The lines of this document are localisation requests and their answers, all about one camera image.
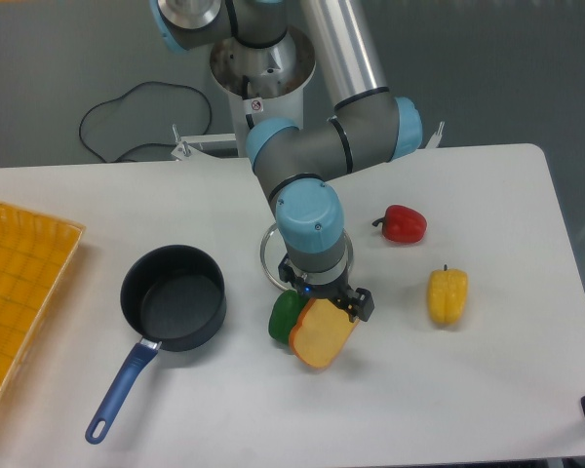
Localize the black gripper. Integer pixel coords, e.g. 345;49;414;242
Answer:
278;257;374;323

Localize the toy bread slice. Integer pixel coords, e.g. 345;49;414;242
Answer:
289;298;359;370

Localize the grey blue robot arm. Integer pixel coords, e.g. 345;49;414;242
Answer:
150;1;422;321

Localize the green toy bell pepper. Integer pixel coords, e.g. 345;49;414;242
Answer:
268;290;308;345

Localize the yellow toy bell pepper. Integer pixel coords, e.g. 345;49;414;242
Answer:
427;264;469;326

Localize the red toy bell pepper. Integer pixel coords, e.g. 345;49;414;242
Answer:
371;205;427;244

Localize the glass lid blue knob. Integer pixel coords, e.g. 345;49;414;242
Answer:
259;221;355;293

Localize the yellow plastic basket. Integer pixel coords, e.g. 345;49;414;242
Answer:
0;201;86;404

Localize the white metal bracket right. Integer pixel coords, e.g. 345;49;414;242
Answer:
425;121;446;149

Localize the white metal bracket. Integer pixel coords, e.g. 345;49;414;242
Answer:
425;121;446;149
171;124;239;161

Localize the dark saucepan blue handle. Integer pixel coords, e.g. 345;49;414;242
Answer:
85;245;227;445

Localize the white metal bracket left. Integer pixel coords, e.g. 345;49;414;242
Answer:
171;124;239;161

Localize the black cable on floor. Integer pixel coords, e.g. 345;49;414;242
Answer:
78;80;213;164

